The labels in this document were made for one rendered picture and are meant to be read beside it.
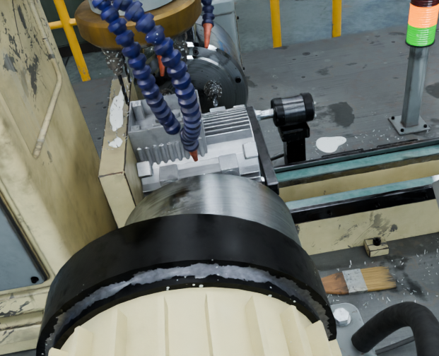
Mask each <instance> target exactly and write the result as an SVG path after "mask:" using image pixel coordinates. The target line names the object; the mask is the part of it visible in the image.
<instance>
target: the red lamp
mask: <svg viewBox="0 0 439 356"><path fill-rule="evenodd" d="M438 4H439V0H411V5H413V6H416V7H420V8H429V7H433V6H437V5H438Z"/></svg>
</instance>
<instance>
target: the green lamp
mask: <svg viewBox="0 0 439 356"><path fill-rule="evenodd" d="M436 25H437V24H435V25H434V26H431V27H429V28H416V27H413V26H411V25H409V24H408V29H407V34H406V41H407V43H409V44H411V45H414V46H426V45H430V44H432V43H433V41H434V38H435V29H436Z"/></svg>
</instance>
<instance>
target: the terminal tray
mask: <svg viewBox="0 0 439 356"><path fill-rule="evenodd" d="M194 93H195V94H196V96H197V98H198V99H197V102H198V104H199V106H200V102H199V95H198V91H197V90H195V91H194ZM163 97H164V100H165V101H166V102H167V104H168V106H169V107H170V109H171V112H172V113H173V114H174V115H175V118H176V119H177V120H178V121H179V123H180V125H181V129H182V128H183V127H184V120H183V118H182V115H183V114H182V113H181V109H180V108H181V106H179V103H178V97H177V96H176V94H172V95H164V96H163ZM135 102H138V103H139V104H138V105H134V103H135ZM129 110H130V111H129V123H128V135H129V140H130V142H131V146H132V149H133V151H134V154H135V156H136V160H137V162H143V161H147V160H148V161H149V162H150V163H151V166H153V164H154V163H155V162H156V164H157V165H159V164H160V162H162V161H163V162H164V163H168V161H169V160H171V161H172V162H174V161H175V159H178V160H179V161H182V159H183V158H186V159H190V156H191V155H190V153H189V152H188V151H186V150H185V149H184V147H183V144H182V142H181V140H180V132H179V133H178V134H176V135H170V134H167V133H166V132H165V129H164V128H163V126H162V125H160V122H159V120H158V119H156V117H155V115H154V113H152V111H151V108H150V107H149V106H148V105H147V103H146V99H144V100H137V101H132V102H130V105H129ZM199 111H200V112H201V106H200V108H199ZM133 126H137V127H138V128H137V129H133ZM181 129H180V130H181ZM197 140H198V142H199V147H198V148H197V154H198V155H200V156H202V157H204V156H205V153H208V150H207V145H206V137H205V132H204V124H203V119H202V115H201V133H200V135H199V137H198V139H197Z"/></svg>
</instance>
